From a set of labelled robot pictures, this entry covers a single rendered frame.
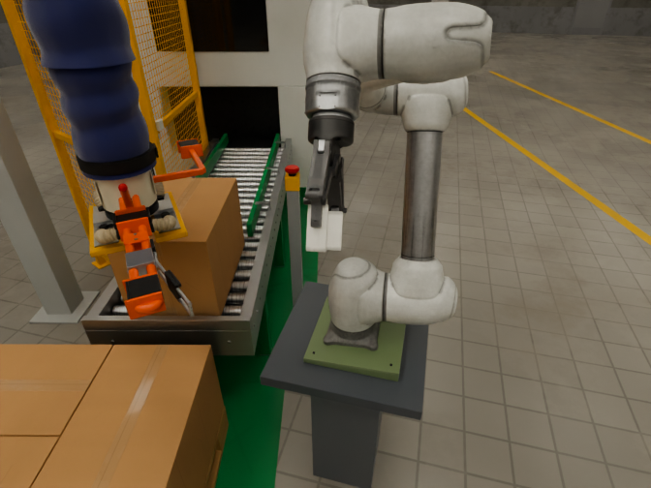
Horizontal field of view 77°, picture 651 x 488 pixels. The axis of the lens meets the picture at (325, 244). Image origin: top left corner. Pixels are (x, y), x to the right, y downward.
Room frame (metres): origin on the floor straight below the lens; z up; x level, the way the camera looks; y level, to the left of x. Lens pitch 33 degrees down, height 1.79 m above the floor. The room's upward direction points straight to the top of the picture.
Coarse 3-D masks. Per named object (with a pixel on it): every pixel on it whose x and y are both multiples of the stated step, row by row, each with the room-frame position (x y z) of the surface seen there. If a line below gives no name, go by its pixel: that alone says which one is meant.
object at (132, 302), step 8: (128, 280) 0.73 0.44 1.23; (136, 280) 0.73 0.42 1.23; (144, 280) 0.73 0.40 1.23; (152, 280) 0.73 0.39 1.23; (128, 288) 0.70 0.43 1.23; (136, 288) 0.70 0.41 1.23; (144, 288) 0.70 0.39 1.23; (152, 288) 0.70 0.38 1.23; (160, 288) 0.70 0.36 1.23; (128, 296) 0.67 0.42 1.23; (136, 296) 0.67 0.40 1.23; (144, 296) 0.67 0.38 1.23; (152, 296) 0.67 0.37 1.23; (160, 296) 0.68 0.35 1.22; (128, 304) 0.65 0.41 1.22; (136, 304) 0.66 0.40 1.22; (128, 312) 0.65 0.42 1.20; (136, 312) 0.66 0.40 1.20; (152, 312) 0.67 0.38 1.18
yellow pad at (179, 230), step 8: (168, 192) 1.45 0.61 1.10; (176, 208) 1.31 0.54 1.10; (152, 216) 1.26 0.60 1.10; (160, 216) 1.25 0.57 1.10; (176, 216) 1.26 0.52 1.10; (176, 224) 1.20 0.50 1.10; (160, 232) 1.14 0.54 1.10; (168, 232) 1.15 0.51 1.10; (176, 232) 1.15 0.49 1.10; (184, 232) 1.15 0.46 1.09; (160, 240) 1.12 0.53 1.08
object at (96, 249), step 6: (90, 210) 1.30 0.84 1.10; (96, 210) 1.29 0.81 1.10; (102, 210) 1.25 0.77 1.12; (90, 216) 1.26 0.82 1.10; (90, 222) 1.22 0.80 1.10; (90, 228) 1.18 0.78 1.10; (96, 228) 1.17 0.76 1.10; (102, 228) 1.13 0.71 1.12; (108, 228) 1.15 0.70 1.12; (90, 234) 1.13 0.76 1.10; (90, 240) 1.10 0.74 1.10; (120, 240) 1.10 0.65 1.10; (90, 246) 1.07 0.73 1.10; (96, 246) 1.06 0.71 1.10; (102, 246) 1.07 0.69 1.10; (108, 246) 1.07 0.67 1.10; (114, 246) 1.07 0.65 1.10; (120, 246) 1.07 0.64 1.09; (90, 252) 1.04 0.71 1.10; (96, 252) 1.04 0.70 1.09; (102, 252) 1.05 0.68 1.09; (108, 252) 1.05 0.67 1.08; (114, 252) 1.06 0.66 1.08
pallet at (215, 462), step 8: (224, 408) 1.17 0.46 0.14; (224, 416) 1.15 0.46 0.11; (224, 424) 1.13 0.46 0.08; (224, 432) 1.11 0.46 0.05; (216, 440) 1.02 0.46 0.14; (224, 440) 1.09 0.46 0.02; (216, 448) 1.04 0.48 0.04; (216, 456) 1.01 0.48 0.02; (216, 464) 0.98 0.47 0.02; (208, 472) 0.88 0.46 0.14; (216, 472) 0.95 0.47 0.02; (208, 480) 0.91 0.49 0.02
